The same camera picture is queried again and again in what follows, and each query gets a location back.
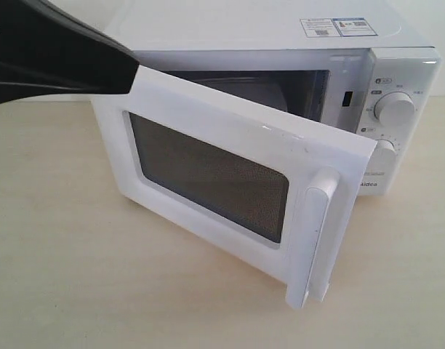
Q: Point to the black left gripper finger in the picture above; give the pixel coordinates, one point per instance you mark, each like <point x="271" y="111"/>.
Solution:
<point x="46" y="51"/>

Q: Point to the white microwave door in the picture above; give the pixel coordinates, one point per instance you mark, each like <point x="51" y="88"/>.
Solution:
<point x="271" y="188"/>

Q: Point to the white plastic food container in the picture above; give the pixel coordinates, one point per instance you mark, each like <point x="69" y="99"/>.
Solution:
<point x="257" y="90"/>

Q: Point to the white Midea microwave body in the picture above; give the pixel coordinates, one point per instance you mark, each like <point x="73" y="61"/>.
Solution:
<point x="335" y="81"/>

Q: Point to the white lower microwave knob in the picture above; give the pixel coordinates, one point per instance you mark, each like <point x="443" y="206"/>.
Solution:
<point x="385" y="154"/>

